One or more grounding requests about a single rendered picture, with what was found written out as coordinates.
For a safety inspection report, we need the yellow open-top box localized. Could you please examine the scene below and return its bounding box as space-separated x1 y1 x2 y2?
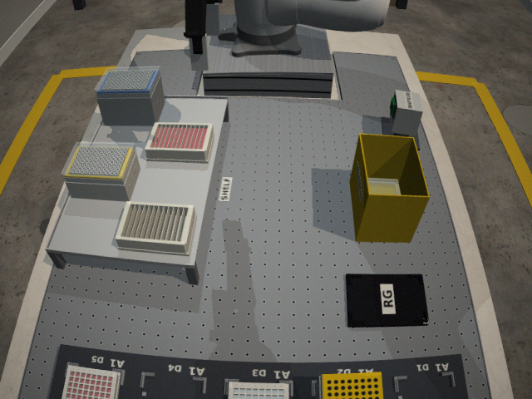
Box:
349 133 430 243

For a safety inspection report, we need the grey flat table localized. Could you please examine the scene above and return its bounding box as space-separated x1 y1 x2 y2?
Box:
45 96 229 285

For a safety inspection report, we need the yellow tip rack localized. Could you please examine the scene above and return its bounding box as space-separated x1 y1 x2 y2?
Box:
316 372 383 399

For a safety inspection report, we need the white trough reservoir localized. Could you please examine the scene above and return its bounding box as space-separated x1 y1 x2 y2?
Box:
116 201 197 256

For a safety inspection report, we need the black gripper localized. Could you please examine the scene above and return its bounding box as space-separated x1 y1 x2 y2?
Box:
184 0 223 71

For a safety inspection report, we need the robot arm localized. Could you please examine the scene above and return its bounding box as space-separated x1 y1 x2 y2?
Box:
218 0 390 57

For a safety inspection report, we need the beige well plate with pink wells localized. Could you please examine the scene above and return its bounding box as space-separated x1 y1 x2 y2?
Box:
62 365 121 399

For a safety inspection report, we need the black flat rectangular pad with rg label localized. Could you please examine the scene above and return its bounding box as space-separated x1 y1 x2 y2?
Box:
346 273 429 328

